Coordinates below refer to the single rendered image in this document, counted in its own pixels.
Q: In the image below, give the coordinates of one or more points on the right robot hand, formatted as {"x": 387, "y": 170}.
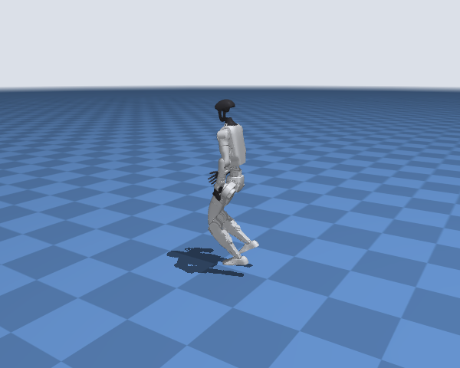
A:
{"x": 216, "y": 175}

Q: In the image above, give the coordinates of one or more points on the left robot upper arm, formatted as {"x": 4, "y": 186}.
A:
{"x": 223, "y": 138}

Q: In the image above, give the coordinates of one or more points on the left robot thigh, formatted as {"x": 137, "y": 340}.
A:
{"x": 216, "y": 206}

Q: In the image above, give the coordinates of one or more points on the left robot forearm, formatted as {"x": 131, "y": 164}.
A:
{"x": 222, "y": 171}

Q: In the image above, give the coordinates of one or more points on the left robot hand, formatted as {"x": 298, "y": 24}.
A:
{"x": 216, "y": 193}

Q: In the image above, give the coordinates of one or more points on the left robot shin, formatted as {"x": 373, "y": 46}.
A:
{"x": 223, "y": 238}

